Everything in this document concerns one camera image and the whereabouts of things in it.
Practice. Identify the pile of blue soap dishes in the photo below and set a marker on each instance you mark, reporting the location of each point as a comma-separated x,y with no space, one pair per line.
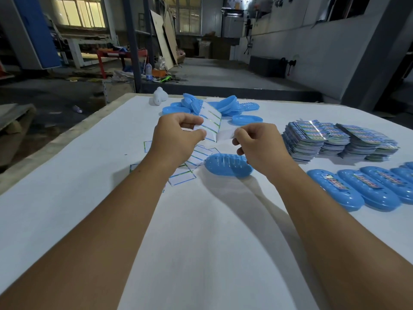
226,104

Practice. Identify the red metal table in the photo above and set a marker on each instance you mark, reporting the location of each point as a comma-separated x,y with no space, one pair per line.
110,53

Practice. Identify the pale wooden crate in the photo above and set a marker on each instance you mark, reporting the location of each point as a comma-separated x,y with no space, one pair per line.
118,91

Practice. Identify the wide window with grid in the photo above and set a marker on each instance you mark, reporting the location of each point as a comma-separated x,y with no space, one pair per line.
190,16

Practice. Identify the orange box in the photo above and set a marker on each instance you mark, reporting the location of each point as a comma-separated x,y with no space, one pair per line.
159,73

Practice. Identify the grey slanted pillar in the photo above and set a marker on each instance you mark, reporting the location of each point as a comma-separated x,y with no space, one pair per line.
374,58

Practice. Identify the green tool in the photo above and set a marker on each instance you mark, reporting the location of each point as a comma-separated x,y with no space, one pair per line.
165,79

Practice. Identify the large bright window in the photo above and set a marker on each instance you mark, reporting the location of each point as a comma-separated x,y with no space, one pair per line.
79,11

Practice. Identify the silver machine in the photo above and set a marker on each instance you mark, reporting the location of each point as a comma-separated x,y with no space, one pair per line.
235,25

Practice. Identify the person's left forearm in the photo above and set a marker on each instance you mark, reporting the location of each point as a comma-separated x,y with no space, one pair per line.
84,248

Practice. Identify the person's left hand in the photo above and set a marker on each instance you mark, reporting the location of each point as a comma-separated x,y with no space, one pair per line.
174,145

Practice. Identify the small white plastic figure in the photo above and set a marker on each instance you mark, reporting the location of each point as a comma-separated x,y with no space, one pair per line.
160,96

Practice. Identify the black box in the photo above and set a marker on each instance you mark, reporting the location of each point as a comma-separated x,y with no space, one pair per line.
267,66

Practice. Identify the white plastic bag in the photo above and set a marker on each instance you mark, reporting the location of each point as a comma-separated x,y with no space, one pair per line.
160,62

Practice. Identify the wooden pallet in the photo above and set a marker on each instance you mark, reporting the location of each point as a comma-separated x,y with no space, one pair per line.
14,116

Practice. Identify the plastic bottle on floor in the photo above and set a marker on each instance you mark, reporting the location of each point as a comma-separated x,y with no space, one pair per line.
77,109

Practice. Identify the black wall plug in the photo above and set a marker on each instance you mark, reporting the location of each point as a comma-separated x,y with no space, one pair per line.
291,62

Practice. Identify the pale leaning plywood board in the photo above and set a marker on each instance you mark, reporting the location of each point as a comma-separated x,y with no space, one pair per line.
162,40

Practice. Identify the thin dark steel post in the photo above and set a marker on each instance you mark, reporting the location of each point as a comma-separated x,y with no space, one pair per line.
148,30

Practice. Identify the person's right hand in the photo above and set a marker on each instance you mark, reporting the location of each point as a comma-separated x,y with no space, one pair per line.
264,151

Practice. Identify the blue and white machine cabinet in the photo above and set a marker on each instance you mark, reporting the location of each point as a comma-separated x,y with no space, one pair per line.
38,32

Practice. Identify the clear water bottle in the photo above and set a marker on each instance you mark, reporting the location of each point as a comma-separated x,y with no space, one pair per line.
148,71

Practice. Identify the brown leaning board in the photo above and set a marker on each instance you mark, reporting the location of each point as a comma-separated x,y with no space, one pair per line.
171,35

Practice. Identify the small rectangular sticker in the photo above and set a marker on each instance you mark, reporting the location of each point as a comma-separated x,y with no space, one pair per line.
226,134

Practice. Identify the stacks of colourful sticker sheets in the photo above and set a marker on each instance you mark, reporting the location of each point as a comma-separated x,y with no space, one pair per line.
303,140

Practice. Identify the wicker basket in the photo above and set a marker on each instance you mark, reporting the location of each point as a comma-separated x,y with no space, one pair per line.
181,57

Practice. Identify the thick dark steel post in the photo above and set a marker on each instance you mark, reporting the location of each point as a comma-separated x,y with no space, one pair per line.
133,46

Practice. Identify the green-edged sticker sheet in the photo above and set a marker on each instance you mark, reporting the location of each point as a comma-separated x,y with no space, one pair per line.
182,177
211,122
147,146

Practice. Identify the white backing sheet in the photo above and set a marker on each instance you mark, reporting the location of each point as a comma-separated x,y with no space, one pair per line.
133,167

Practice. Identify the white metal workbench frame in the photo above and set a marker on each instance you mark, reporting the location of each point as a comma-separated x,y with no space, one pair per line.
76,51

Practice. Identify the person's right forearm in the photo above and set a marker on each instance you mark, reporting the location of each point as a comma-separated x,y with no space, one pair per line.
348,248

